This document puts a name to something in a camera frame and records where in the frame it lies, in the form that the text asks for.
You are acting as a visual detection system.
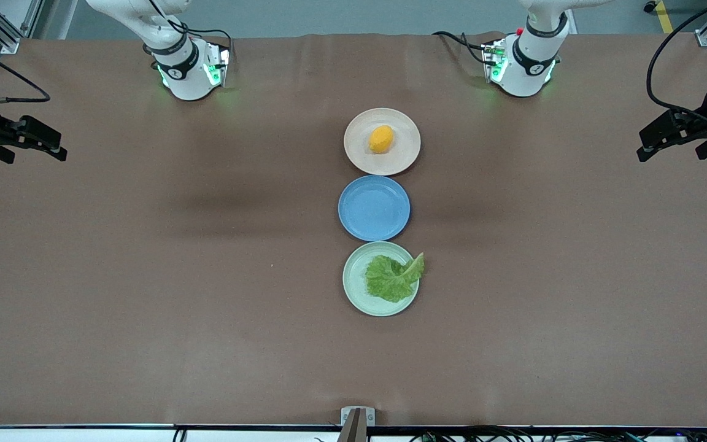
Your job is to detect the yellow lemon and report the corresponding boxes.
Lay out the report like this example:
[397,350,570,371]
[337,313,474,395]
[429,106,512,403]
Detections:
[369,125,395,154]

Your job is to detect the green lettuce leaf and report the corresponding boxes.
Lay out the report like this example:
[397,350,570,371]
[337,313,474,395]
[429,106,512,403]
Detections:
[365,252,425,303]

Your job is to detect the brown table cover sheet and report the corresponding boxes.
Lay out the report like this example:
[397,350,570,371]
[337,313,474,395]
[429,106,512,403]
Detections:
[0,32,707,427]

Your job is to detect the beige round plate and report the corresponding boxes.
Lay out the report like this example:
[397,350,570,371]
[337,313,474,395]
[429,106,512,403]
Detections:
[344,108,422,176]

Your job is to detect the blue round plate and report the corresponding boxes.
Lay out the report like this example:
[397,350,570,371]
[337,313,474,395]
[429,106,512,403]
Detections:
[338,176,411,242]

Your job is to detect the pale green round plate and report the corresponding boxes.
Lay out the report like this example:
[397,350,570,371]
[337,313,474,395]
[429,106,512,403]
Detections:
[342,241,420,317]

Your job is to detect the black left arm base cable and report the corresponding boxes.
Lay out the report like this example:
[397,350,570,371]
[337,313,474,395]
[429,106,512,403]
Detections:
[432,31,495,65]

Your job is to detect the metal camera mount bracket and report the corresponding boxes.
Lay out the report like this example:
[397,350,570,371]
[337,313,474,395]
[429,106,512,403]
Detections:
[336,406,376,442]

